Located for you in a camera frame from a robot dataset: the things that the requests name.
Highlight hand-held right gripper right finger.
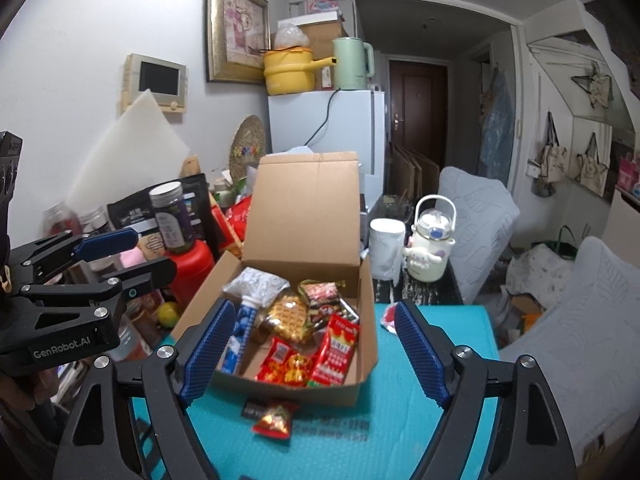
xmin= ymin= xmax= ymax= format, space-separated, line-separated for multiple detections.
xmin=394 ymin=301 xmax=581 ymax=480

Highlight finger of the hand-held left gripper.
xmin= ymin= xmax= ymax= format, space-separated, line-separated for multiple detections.
xmin=20 ymin=258 xmax=178 ymax=318
xmin=10 ymin=227 xmax=139 ymax=286

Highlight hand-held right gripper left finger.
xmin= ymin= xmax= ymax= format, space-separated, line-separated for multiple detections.
xmin=59 ymin=299 xmax=237 ymax=480

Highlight blue cookie tube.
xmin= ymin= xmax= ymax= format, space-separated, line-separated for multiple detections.
xmin=216 ymin=296 xmax=261 ymax=375

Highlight red and yellow snack packet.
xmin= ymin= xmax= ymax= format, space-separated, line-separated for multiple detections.
xmin=255 ymin=337 xmax=321 ymax=386

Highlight white printed snack pouch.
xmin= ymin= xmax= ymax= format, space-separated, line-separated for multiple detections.
xmin=222 ymin=267 xmax=291 ymax=306

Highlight long red snack packet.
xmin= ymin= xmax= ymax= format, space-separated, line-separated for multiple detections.
xmin=307 ymin=314 xmax=361 ymax=387

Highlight waffle packet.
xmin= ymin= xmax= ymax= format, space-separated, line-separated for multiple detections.
xmin=262 ymin=294 xmax=308 ymax=343

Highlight small red triangular snack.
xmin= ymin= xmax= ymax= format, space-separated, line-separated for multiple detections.
xmin=251 ymin=400 xmax=299 ymax=440

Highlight gold peanut packet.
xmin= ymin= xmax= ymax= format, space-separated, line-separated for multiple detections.
xmin=299 ymin=280 xmax=360 ymax=333

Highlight black stand-up pouch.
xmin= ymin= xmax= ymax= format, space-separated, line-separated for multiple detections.
xmin=107 ymin=173 xmax=221 ymax=256

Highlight red bottle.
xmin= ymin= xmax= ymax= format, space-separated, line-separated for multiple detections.
xmin=162 ymin=240 xmax=216 ymax=311

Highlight green citrus fruit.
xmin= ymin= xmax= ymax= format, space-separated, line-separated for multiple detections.
xmin=157 ymin=302 xmax=181 ymax=328

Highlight dark-label jar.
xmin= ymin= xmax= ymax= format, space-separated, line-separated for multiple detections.
xmin=149 ymin=181 xmax=195 ymax=253

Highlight small black packet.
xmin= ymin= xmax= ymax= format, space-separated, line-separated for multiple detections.
xmin=241 ymin=397 xmax=271 ymax=418

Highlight white foam board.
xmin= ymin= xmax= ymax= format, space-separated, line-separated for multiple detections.
xmin=65 ymin=89 xmax=191 ymax=211

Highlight white cartoon water bottle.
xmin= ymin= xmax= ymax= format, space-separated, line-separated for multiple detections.
xmin=402 ymin=196 xmax=457 ymax=282

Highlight white cup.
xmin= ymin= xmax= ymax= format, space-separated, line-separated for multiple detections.
xmin=369 ymin=218 xmax=406 ymax=281

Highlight red plastic bag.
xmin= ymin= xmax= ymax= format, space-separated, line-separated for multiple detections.
xmin=225 ymin=195 xmax=256 ymax=251

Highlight teal bubble mat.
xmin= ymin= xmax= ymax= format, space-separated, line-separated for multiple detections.
xmin=130 ymin=302 xmax=501 ymax=480

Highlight grey covered chair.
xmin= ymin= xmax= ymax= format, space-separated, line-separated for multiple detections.
xmin=500 ymin=236 xmax=640 ymax=466
xmin=437 ymin=166 xmax=522 ymax=306

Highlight white printed cloth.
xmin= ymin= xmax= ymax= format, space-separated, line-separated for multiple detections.
xmin=510 ymin=245 xmax=576 ymax=306

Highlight round woven mat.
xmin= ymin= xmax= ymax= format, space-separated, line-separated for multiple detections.
xmin=229 ymin=115 xmax=267 ymax=181

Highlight green basket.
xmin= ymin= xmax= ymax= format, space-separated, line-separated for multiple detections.
xmin=545 ymin=225 xmax=591 ymax=261

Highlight flattened cardboard sheets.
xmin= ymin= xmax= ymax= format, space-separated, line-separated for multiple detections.
xmin=390 ymin=142 xmax=441 ymax=196

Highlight large brown cardboard box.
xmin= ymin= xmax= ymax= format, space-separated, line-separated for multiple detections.
xmin=582 ymin=420 xmax=640 ymax=480

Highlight white fridge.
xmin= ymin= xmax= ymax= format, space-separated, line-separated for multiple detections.
xmin=267 ymin=89 xmax=386 ymax=211

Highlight beige tote bag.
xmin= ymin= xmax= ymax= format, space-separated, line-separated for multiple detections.
xmin=537 ymin=111 xmax=571 ymax=183

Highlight blue bubble wrap roll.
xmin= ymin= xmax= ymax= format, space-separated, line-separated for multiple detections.
xmin=480 ymin=72 xmax=516 ymax=176

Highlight dark brown door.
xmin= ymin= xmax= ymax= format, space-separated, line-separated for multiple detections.
xmin=389 ymin=58 xmax=448 ymax=171

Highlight yellow pot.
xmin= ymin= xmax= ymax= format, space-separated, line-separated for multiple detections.
xmin=263 ymin=46 xmax=337 ymax=96

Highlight gold framed picture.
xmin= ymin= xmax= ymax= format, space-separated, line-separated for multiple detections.
xmin=205 ymin=0 xmax=271 ymax=84

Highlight clear plastic bag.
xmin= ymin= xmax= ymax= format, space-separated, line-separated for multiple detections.
xmin=274 ymin=24 xmax=311 ymax=51

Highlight green electric kettle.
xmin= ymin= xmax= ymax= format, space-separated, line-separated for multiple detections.
xmin=332 ymin=36 xmax=375 ymax=91

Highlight brown cardboard carton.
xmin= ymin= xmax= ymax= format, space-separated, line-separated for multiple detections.
xmin=277 ymin=12 xmax=348 ymax=61

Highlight beige wall intercom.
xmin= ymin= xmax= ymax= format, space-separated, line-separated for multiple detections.
xmin=120 ymin=53 xmax=188 ymax=115

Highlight black power cable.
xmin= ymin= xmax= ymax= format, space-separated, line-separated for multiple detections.
xmin=305 ymin=90 xmax=341 ymax=153

